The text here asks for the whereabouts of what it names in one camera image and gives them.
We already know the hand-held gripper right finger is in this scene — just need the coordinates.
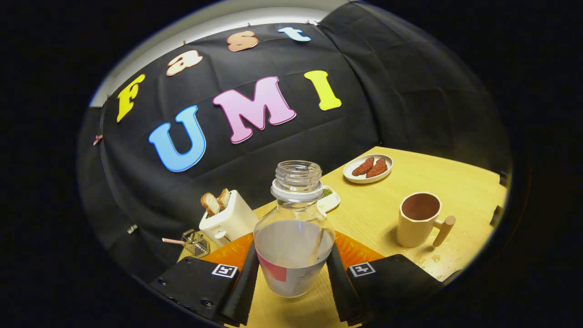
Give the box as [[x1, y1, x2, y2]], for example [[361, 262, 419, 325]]
[[326, 230, 445, 327]]

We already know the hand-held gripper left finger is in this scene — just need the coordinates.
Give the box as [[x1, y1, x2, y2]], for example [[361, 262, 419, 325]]
[[148, 232, 260, 327]]

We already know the clear plastic juice bottle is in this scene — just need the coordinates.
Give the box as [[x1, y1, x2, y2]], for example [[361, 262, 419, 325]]
[[253, 160, 336, 298]]

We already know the cream cup with wooden handle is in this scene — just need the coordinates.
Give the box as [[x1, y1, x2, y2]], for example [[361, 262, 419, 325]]
[[396, 192, 456, 249]]

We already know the white toaster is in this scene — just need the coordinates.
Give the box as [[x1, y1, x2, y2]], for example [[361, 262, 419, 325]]
[[199, 190, 259, 247]]

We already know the wooden table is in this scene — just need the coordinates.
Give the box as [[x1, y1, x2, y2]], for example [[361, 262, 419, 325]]
[[178, 146, 507, 328]]

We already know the small white dish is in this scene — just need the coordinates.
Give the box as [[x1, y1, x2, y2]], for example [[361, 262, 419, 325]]
[[317, 185, 341, 214]]

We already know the white round plate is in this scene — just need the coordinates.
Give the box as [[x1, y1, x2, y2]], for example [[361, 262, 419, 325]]
[[343, 154, 394, 185]]

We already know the red meat piece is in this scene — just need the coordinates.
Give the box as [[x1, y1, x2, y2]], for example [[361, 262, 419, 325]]
[[352, 157, 375, 177], [366, 158, 388, 179]]

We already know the wire mesh basket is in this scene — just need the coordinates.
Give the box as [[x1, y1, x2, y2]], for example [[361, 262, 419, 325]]
[[181, 229, 211, 258]]

